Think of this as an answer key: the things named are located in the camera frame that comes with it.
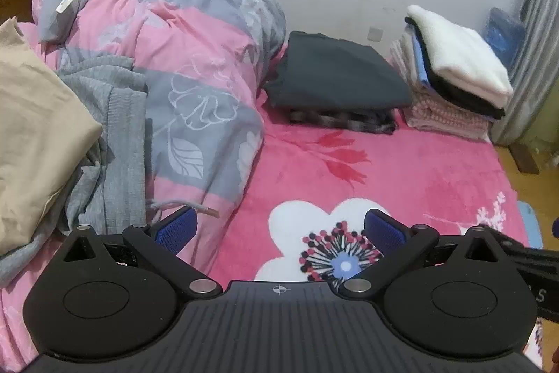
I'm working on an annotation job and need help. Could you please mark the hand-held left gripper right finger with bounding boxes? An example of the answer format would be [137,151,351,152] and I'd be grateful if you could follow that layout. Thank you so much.
[339,208,500,299]

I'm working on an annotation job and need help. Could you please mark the pink grey floral quilt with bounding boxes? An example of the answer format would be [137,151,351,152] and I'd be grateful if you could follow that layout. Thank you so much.
[0,0,287,373]

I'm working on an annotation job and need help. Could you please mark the black folded garment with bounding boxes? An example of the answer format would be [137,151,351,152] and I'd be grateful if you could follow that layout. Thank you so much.
[413,23,507,121]

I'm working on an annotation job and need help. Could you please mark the folded white and pink stack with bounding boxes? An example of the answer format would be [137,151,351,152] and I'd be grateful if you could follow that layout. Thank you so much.
[406,5,515,103]

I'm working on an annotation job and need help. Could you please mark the light blue plastic stool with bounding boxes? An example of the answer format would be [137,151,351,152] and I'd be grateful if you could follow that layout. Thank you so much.
[515,200,545,250]

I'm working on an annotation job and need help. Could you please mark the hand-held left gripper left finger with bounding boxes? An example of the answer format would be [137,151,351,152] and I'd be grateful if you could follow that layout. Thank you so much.
[57,206,223,299]

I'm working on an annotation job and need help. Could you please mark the beige garment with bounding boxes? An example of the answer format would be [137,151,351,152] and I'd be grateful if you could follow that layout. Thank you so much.
[0,17,104,258]

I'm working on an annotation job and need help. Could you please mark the grey knit garment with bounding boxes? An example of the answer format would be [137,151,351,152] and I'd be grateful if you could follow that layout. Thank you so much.
[0,55,220,289]

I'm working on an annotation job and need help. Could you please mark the dark grey pants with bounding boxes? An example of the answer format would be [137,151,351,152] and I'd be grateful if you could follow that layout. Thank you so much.
[262,31,412,121]

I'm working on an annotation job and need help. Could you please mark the dark doormat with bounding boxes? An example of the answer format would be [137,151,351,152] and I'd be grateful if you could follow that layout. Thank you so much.
[510,143,540,175]

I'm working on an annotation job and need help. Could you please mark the blue water bottle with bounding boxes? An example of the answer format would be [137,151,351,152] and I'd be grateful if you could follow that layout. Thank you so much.
[485,7,527,69]

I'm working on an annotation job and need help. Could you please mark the grey curtain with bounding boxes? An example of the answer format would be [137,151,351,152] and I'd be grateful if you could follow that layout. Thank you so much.
[489,0,559,147]

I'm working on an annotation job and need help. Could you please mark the light blue folded garment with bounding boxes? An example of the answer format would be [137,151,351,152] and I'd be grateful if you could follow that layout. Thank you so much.
[415,34,434,88]

